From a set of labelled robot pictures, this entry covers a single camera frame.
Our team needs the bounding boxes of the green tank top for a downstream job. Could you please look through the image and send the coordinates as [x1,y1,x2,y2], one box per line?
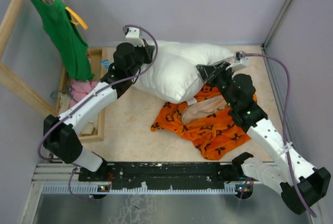
[30,0,94,82]

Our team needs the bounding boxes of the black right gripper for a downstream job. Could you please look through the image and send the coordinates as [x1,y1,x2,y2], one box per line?
[198,60,237,109]

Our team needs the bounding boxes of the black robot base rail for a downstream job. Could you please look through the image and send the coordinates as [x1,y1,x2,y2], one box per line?
[79,162,247,190]

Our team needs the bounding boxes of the orange patterned pillowcase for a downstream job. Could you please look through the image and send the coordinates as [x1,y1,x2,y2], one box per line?
[151,85,251,160]

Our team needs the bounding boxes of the grey clothes hanger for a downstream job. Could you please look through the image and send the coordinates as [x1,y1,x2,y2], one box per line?
[49,85,76,102]

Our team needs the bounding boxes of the pink cloth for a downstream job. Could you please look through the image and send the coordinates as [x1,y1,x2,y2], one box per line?
[69,79,98,108]

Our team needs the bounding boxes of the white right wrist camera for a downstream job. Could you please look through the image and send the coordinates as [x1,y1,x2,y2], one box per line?
[226,51,249,72]

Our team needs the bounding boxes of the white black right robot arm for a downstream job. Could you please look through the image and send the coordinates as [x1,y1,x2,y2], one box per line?
[196,62,331,215]

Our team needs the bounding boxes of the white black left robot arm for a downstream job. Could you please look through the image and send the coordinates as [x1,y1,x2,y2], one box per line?
[41,40,158,181]

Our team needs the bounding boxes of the white pillow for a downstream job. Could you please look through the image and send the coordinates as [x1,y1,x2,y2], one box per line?
[134,41,234,104]

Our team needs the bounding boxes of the wooden clothes rack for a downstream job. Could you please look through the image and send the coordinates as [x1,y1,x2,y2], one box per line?
[1,0,63,116]

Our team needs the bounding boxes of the wooden tray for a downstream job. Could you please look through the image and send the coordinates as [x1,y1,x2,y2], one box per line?
[55,47,107,142]

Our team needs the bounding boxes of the cream cloth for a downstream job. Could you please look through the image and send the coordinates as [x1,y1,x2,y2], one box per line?
[58,94,98,135]

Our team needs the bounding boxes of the yellow clothes hanger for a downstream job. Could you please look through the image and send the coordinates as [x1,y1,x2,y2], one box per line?
[28,0,88,30]

